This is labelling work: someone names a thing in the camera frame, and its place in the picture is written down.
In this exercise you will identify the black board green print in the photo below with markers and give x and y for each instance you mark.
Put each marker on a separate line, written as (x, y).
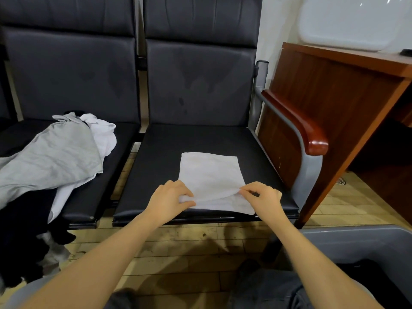
(406, 52)

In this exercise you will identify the pile of clothes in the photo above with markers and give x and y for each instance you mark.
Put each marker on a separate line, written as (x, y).
(45, 157)

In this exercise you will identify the brown wooden desk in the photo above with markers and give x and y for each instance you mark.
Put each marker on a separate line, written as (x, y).
(335, 93)

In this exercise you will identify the person's right hand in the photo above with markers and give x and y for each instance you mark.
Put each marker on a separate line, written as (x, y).
(265, 201)

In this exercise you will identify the white t-shirt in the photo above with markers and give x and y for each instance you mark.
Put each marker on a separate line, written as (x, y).
(209, 173)

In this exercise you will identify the person's left hand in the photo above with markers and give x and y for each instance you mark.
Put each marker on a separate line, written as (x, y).
(168, 201)

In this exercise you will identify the white plastic tray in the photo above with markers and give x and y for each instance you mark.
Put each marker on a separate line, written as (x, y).
(351, 21)

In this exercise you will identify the person's right forearm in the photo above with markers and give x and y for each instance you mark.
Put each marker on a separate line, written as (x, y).
(328, 270)

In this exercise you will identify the round metal floor drain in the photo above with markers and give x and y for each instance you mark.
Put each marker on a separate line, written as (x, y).
(341, 180)

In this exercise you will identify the black leather bench seat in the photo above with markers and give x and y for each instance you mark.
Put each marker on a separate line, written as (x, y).
(193, 80)
(64, 67)

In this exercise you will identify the person's left forearm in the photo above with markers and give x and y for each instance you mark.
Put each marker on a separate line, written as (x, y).
(90, 270)

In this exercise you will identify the brown wooden bench armrest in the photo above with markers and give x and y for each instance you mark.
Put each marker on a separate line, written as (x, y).
(299, 119)

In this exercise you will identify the grey plastic storage bin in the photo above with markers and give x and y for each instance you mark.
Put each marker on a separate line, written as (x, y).
(380, 247)

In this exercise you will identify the person's blue jeans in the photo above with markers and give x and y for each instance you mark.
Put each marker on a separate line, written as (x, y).
(267, 291)

